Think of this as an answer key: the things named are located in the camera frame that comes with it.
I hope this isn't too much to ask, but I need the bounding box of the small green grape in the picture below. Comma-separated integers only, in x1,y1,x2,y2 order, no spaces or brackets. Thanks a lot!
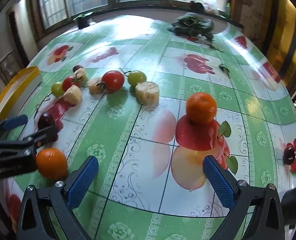
51,82,64,97

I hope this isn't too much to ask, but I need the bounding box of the small red tomato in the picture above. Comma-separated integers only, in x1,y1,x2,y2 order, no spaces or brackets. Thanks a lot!
62,76,81,92

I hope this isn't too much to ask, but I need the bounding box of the leafy green vegetable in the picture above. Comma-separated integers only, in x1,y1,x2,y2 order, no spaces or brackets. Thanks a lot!
167,12,215,42

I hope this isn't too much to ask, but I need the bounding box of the large green grape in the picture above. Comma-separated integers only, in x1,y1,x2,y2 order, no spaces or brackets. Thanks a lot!
127,71,147,87

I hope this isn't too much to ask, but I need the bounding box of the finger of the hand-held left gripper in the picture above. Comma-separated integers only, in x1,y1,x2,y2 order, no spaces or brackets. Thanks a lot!
25,125,58,153
0,114,29,140

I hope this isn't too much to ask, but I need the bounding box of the yellow-edged white tray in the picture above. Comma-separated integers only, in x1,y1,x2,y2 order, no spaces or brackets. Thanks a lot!
0,66,43,125

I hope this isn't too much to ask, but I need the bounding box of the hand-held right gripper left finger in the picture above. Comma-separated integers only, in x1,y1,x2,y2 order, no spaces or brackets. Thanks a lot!
16,156,100,240

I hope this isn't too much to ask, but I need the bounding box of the thick banana slice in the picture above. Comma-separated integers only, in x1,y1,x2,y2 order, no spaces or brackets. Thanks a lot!
135,81,160,106

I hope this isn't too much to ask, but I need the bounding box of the green leaf scrap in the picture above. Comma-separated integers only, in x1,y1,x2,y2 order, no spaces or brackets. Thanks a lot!
218,64,231,77

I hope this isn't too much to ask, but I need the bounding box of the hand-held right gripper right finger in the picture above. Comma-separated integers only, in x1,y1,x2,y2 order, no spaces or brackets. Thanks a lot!
203,155,286,240

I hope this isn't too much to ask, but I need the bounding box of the large red tomato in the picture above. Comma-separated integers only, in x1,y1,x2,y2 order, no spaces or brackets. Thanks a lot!
102,70,125,93

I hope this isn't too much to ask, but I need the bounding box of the fruit print green tablecloth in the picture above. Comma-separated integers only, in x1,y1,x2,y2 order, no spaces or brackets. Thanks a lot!
3,15,296,240

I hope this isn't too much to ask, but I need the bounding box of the dark purple grape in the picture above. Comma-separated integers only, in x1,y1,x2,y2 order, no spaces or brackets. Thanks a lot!
283,146,296,165

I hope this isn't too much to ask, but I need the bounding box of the orange mandarin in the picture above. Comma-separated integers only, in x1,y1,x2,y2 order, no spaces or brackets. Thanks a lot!
36,148,69,180
186,92,217,124

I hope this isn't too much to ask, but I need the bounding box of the black plant pot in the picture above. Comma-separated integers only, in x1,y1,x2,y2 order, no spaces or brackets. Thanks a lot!
73,12,93,29

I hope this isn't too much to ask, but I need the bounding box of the white plastic bag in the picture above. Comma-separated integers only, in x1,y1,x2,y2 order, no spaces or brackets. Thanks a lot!
197,0,218,14

